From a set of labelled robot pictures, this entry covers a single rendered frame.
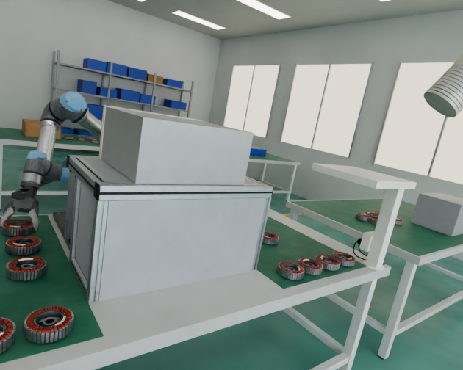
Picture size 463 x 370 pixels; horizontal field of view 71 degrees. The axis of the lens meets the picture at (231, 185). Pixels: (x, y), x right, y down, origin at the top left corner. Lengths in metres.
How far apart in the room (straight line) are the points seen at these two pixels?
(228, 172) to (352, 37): 5.68
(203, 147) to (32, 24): 7.21
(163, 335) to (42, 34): 7.53
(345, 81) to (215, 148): 5.48
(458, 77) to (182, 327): 1.42
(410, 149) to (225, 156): 4.72
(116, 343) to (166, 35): 8.36
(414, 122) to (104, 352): 5.32
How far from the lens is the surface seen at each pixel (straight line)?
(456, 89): 1.67
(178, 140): 1.06
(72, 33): 8.26
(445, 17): 6.02
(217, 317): 1.11
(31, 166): 1.67
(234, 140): 1.18
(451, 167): 5.49
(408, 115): 5.80
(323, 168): 1.65
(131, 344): 0.99
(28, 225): 1.58
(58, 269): 1.31
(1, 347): 0.98
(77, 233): 1.28
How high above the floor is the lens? 1.37
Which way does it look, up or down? 12 degrees down
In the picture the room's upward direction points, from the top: 10 degrees clockwise
